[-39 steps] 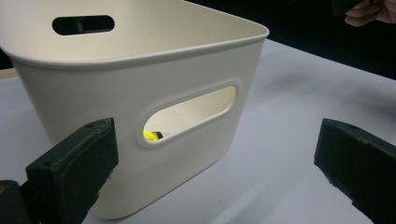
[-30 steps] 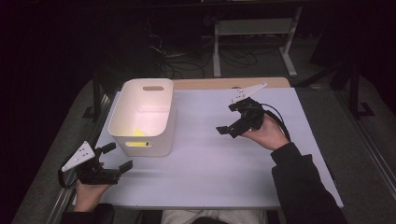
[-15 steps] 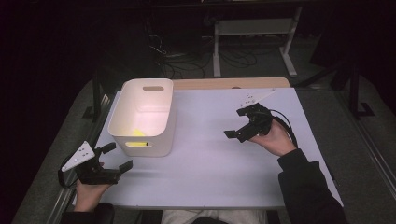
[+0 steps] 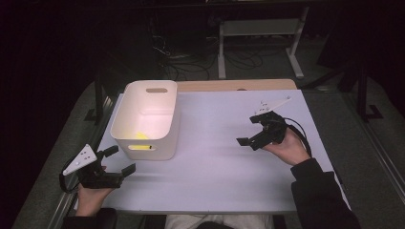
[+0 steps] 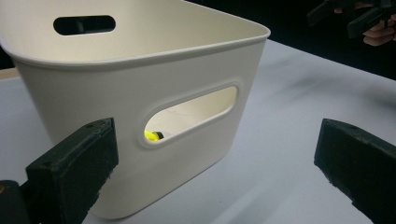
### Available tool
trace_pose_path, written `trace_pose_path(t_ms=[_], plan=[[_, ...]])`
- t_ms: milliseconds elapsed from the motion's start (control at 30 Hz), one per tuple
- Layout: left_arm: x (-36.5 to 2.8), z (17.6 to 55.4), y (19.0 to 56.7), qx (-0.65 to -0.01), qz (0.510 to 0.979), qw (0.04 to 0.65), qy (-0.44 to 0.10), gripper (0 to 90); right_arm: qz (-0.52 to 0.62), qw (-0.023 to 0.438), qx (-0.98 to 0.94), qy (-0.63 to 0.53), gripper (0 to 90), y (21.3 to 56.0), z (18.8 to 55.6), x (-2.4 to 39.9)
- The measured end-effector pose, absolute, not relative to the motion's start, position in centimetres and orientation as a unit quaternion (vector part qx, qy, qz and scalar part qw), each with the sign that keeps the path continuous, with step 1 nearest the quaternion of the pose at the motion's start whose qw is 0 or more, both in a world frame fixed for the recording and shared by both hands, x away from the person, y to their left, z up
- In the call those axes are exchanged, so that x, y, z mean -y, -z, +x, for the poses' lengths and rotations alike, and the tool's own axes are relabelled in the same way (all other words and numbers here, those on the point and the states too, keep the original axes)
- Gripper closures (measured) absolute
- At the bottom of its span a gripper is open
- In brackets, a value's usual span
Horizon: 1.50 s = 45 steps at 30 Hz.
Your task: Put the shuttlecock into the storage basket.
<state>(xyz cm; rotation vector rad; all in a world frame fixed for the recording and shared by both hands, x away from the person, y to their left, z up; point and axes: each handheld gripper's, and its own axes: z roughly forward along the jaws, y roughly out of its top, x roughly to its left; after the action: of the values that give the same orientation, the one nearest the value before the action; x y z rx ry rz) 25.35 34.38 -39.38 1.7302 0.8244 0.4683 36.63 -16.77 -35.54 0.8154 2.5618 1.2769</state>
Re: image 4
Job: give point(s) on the person's right hand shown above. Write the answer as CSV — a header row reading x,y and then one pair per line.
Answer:
x,y
289,146

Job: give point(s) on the person's legs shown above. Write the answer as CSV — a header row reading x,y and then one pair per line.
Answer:
x,y
219,221

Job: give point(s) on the yellow shuttlecock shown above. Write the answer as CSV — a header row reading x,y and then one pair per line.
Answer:
x,y
140,136

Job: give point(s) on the black metal stand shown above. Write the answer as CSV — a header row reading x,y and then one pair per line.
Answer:
x,y
98,95
363,92

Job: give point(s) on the white plastic storage bin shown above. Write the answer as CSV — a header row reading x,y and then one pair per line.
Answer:
x,y
144,114

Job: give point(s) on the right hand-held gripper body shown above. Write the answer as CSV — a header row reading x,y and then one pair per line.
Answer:
x,y
270,129

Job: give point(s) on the white metal stand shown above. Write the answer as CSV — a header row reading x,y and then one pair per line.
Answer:
x,y
264,27

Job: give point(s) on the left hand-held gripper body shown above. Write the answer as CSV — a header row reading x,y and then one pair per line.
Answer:
x,y
92,173

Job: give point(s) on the person's left hand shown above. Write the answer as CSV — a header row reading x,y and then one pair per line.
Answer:
x,y
90,198

